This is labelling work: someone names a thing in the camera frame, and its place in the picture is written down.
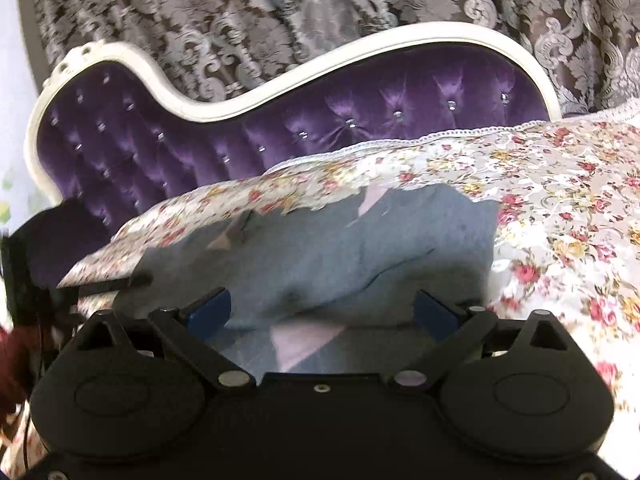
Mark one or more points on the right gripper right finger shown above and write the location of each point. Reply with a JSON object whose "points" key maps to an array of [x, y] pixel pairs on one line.
{"points": [[457, 334]]}

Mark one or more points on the grey damask curtain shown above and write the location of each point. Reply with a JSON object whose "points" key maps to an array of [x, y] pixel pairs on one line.
{"points": [[212, 50]]}

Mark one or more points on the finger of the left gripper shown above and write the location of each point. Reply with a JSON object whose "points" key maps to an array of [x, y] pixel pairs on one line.
{"points": [[102, 287]]}

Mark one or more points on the purple tufted velvet sofa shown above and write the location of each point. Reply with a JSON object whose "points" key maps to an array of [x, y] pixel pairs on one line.
{"points": [[110, 136]]}

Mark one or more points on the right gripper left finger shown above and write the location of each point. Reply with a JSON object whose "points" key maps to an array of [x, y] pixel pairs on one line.
{"points": [[187, 332]]}

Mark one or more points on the floral quilted bedspread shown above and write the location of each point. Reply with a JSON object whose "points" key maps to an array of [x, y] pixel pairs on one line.
{"points": [[567, 239]]}

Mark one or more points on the grey argyle knit sweater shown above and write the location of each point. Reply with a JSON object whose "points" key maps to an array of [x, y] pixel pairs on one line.
{"points": [[330, 290]]}

